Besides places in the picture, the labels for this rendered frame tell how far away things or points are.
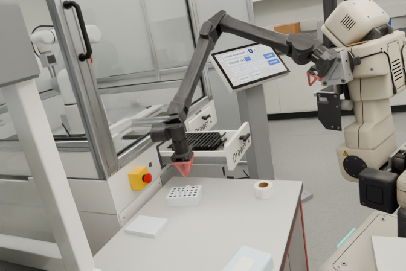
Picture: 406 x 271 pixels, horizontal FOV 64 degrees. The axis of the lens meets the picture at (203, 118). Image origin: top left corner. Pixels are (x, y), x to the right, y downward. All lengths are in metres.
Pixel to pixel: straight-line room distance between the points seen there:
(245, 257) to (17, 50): 0.71
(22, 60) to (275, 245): 0.79
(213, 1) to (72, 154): 2.08
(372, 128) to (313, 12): 3.54
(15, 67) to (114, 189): 0.68
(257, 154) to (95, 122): 1.57
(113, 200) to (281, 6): 4.05
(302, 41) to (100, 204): 0.95
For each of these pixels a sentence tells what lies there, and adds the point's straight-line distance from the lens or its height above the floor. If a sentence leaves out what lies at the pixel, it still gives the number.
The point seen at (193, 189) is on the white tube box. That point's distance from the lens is 1.30.
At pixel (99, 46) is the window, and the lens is 1.24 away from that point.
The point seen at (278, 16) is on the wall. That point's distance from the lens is 4.88.
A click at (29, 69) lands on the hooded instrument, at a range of 0.70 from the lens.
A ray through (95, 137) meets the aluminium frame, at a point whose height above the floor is 1.10.
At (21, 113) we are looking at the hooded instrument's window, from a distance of 0.69.
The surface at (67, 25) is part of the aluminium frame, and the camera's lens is 1.14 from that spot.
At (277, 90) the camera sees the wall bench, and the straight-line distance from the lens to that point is 4.30.
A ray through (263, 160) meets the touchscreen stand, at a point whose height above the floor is 0.33.
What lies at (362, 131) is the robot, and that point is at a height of 0.89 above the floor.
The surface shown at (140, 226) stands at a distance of 1.21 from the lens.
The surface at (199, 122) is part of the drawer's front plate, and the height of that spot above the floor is 0.89.
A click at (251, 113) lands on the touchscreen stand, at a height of 0.72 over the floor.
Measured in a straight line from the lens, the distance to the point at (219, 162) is 1.35.
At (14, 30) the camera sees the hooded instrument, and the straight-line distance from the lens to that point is 0.69.
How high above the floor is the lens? 1.40
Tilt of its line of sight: 16 degrees down
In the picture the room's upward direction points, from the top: 11 degrees counter-clockwise
